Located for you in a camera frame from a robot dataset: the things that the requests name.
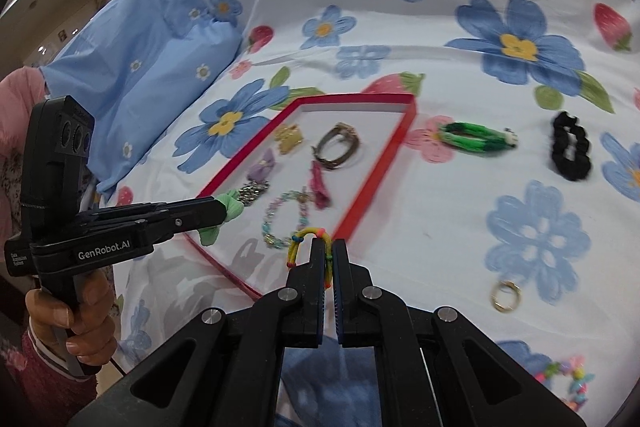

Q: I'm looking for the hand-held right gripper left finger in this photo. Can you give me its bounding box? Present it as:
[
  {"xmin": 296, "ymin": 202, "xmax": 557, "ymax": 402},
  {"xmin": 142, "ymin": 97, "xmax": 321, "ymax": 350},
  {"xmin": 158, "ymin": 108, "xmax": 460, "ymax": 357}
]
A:
[{"xmin": 67, "ymin": 238, "xmax": 333, "ymax": 427}]

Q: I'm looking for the rainbow hair tie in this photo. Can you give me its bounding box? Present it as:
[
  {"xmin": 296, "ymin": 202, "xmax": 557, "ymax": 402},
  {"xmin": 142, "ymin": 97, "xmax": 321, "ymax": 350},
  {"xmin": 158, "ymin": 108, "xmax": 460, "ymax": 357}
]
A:
[{"xmin": 286, "ymin": 227, "xmax": 335, "ymax": 290}]

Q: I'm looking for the pastel beaded chain bracelet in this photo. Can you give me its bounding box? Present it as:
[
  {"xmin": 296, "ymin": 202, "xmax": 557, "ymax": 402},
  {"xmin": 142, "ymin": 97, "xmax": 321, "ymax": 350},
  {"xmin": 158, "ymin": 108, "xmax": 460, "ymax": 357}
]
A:
[{"xmin": 261, "ymin": 188, "xmax": 313, "ymax": 250}]

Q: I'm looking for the red shallow box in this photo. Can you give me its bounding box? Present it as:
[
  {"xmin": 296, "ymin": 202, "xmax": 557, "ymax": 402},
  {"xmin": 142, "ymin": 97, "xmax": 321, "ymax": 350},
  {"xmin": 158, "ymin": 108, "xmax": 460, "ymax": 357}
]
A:
[{"xmin": 182, "ymin": 94, "xmax": 418, "ymax": 298}]

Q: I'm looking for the silver chain bracelet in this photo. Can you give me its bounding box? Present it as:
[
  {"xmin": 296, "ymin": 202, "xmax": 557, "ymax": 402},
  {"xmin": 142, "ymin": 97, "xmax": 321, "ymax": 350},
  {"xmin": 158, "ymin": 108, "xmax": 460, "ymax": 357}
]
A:
[{"xmin": 235, "ymin": 179, "xmax": 271, "ymax": 206}]

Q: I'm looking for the pink snap hair clip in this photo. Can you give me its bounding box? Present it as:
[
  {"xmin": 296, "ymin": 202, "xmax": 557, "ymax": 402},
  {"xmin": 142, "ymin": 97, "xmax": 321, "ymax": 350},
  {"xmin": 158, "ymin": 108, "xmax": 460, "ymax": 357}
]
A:
[{"xmin": 309, "ymin": 159, "xmax": 332, "ymax": 210}]

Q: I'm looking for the purple bow hair clip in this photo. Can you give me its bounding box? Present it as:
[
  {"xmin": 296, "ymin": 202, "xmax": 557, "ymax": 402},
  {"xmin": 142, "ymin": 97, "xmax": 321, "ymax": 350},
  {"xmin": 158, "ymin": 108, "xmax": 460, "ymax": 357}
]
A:
[{"xmin": 250, "ymin": 148, "xmax": 278, "ymax": 182}]

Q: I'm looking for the gold ring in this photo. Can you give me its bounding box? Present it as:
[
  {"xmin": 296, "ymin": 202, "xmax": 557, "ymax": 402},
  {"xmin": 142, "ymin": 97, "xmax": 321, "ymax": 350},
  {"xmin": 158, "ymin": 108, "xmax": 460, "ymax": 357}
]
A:
[{"xmin": 490, "ymin": 279, "xmax": 522, "ymax": 313}]

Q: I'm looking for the blue pillow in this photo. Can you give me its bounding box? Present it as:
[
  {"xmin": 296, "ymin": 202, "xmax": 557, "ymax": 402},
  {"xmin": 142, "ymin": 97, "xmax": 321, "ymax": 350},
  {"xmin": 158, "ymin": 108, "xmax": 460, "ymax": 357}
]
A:
[{"xmin": 40, "ymin": 0, "xmax": 246, "ymax": 202}]

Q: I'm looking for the green woven bracelet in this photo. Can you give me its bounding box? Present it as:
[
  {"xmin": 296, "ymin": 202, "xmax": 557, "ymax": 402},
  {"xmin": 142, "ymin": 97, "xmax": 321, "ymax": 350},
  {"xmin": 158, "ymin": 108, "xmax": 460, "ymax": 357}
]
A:
[{"xmin": 437, "ymin": 121, "xmax": 519, "ymax": 156}]

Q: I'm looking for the colourful flower bead bracelet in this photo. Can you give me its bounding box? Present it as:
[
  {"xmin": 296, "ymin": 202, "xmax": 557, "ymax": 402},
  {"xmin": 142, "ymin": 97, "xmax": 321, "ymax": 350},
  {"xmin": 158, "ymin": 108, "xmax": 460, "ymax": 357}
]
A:
[{"xmin": 542, "ymin": 356, "xmax": 596, "ymax": 410}]

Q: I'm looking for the person's left hand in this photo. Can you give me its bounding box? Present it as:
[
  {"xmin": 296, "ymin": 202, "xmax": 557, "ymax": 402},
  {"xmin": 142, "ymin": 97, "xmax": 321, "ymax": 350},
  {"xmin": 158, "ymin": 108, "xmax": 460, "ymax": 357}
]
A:
[{"xmin": 25, "ymin": 269, "xmax": 117, "ymax": 355}]

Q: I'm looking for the yellow hair claw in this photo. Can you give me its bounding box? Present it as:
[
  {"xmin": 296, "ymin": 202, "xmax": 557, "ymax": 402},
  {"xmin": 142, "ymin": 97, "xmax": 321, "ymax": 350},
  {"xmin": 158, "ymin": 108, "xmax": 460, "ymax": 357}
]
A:
[{"xmin": 274, "ymin": 123, "xmax": 306, "ymax": 154}]

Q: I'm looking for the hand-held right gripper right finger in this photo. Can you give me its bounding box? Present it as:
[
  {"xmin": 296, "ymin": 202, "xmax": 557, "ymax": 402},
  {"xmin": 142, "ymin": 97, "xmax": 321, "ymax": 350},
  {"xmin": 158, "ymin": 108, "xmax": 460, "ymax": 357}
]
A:
[{"xmin": 331, "ymin": 238, "xmax": 588, "ymax": 427}]

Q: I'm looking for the person's pink clothing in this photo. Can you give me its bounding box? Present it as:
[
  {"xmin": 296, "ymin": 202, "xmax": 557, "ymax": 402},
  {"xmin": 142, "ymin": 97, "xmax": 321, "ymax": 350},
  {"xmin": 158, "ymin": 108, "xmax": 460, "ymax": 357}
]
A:
[{"xmin": 0, "ymin": 67, "xmax": 51, "ymax": 248}]

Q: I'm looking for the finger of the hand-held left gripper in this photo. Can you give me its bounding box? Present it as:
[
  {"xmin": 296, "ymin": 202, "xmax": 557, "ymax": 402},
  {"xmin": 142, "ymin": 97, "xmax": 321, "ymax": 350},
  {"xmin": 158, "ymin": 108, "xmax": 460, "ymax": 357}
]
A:
[{"xmin": 142, "ymin": 198, "xmax": 227, "ymax": 254}]

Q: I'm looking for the wrist watch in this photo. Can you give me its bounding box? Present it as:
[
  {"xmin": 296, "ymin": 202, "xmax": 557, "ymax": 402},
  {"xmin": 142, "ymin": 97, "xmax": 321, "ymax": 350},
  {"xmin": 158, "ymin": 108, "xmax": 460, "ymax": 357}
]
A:
[{"xmin": 311, "ymin": 122, "xmax": 361, "ymax": 170}]

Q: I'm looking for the floral bed sheet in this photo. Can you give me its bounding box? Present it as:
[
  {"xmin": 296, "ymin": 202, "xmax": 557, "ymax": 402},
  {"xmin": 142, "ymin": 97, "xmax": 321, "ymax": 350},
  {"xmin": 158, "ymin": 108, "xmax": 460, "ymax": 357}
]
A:
[{"xmin": 90, "ymin": 0, "xmax": 640, "ymax": 427}]

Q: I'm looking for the person's left forearm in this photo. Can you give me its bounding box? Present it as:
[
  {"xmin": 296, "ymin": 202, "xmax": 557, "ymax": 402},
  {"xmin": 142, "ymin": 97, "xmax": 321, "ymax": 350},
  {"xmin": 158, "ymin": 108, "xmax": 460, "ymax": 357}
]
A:
[{"xmin": 17, "ymin": 322, "xmax": 88, "ymax": 427}]

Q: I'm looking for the green bow hair tie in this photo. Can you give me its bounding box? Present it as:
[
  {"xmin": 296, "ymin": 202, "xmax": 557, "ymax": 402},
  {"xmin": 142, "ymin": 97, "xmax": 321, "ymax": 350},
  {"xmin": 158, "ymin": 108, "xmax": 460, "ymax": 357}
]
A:
[{"xmin": 197, "ymin": 189, "xmax": 246, "ymax": 245}]

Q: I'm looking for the black scrunchie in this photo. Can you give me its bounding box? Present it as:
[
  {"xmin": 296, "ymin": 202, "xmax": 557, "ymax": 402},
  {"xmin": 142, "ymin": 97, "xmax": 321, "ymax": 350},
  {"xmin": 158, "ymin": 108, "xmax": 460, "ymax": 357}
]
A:
[{"xmin": 550, "ymin": 111, "xmax": 593, "ymax": 182}]

